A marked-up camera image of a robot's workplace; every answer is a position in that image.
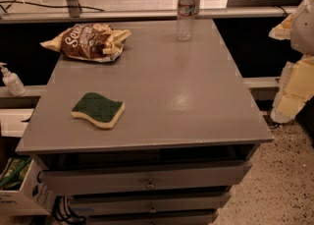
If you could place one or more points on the white pump dispenser bottle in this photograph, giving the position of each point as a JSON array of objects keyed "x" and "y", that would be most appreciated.
[{"x": 12, "y": 81}]

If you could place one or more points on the middle grey drawer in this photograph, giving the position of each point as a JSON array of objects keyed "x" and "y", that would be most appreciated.
[{"x": 149, "y": 204}]

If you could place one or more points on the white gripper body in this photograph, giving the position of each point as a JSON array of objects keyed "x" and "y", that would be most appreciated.
[{"x": 304, "y": 28}]

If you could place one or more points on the grey drawer cabinet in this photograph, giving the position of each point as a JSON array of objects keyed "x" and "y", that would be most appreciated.
[{"x": 185, "y": 102}]

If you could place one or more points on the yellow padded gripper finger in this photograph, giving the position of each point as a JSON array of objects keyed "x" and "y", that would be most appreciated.
[
  {"x": 282, "y": 30},
  {"x": 296, "y": 87}
]

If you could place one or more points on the green and yellow sponge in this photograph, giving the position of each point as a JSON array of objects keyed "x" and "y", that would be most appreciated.
[{"x": 98, "y": 110}]

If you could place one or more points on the metal frame rail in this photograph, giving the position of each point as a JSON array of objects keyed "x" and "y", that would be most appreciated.
[{"x": 233, "y": 12}]

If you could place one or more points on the brown snack bag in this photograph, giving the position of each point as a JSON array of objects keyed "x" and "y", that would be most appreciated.
[{"x": 97, "y": 42}]

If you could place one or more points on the clear plastic water bottle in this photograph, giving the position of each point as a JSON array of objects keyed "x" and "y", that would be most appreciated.
[{"x": 185, "y": 19}]

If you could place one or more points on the bottom grey drawer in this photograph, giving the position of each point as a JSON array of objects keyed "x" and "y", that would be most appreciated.
[{"x": 188, "y": 217}]

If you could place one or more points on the top grey drawer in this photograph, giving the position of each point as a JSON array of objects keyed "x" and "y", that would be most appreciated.
[{"x": 145, "y": 178}]

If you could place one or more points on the white cardboard box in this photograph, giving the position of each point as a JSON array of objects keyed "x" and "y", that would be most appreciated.
[{"x": 32, "y": 198}]

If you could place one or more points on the grey drawer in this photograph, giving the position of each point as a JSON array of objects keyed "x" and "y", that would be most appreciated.
[
  {"x": 188, "y": 217},
  {"x": 145, "y": 178},
  {"x": 149, "y": 204}
]

